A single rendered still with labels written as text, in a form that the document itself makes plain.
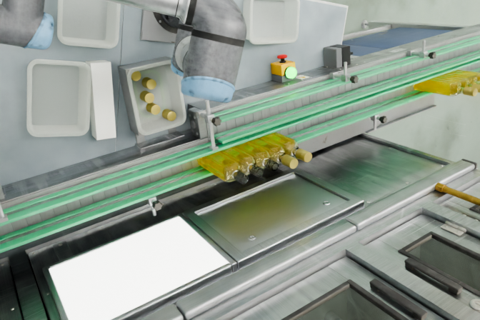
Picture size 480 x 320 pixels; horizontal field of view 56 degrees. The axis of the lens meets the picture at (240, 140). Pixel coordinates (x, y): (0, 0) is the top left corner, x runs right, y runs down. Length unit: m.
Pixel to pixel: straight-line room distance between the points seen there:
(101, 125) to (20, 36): 0.55
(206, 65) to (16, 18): 0.37
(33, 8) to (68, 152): 0.65
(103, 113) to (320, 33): 0.96
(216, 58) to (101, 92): 0.59
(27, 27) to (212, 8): 0.36
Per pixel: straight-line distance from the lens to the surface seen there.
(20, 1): 0.98
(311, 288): 1.19
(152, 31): 1.53
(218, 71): 0.94
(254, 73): 1.75
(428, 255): 1.32
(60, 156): 1.53
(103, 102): 1.45
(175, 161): 1.43
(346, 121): 1.85
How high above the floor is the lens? 2.18
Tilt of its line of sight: 54 degrees down
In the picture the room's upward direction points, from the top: 115 degrees clockwise
